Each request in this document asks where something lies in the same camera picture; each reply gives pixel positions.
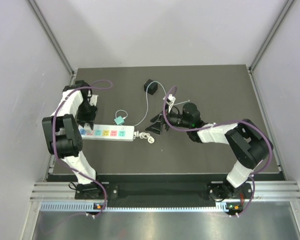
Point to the teal charger plug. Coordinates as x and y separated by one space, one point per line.
119 120

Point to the black cube block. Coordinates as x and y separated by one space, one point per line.
150 87

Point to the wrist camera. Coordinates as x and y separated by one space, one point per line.
93 100
169 103

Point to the white coiled strip cord plug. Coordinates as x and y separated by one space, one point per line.
144 136

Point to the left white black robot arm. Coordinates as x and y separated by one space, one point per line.
77 108

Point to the dark grey table mat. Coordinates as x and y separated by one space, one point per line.
221 93

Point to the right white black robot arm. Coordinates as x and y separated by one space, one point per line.
249 145

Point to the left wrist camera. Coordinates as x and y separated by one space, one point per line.
93 100

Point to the white power strip coloured sockets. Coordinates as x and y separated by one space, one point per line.
101 132

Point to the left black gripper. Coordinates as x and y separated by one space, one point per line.
81 120

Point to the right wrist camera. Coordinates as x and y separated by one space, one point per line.
169 103

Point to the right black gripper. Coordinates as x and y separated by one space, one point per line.
156 127

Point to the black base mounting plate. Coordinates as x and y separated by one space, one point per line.
201 190

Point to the slotted grey cable duct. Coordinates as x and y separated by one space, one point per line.
93 207

